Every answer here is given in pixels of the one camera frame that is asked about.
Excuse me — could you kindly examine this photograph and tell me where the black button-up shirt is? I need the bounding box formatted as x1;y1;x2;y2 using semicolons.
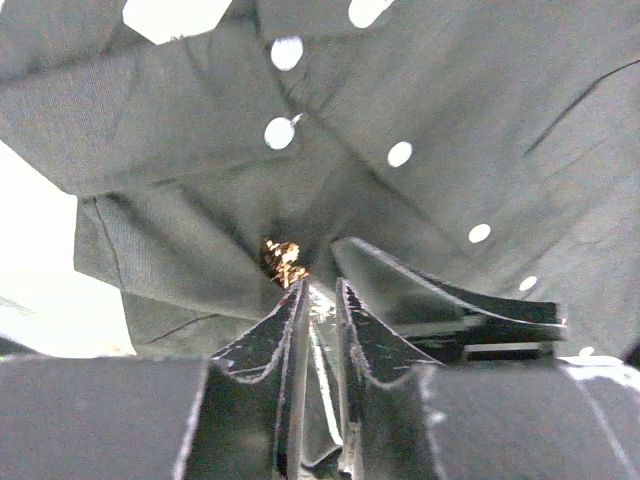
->
1;1;639;355

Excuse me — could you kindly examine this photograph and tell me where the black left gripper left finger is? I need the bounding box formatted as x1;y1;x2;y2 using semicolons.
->
1;281;309;479

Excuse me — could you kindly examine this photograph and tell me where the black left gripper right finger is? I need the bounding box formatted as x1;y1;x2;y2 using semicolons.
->
336;280;639;479

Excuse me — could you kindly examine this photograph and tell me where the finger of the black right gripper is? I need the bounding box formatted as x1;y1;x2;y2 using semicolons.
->
331;237;567;362

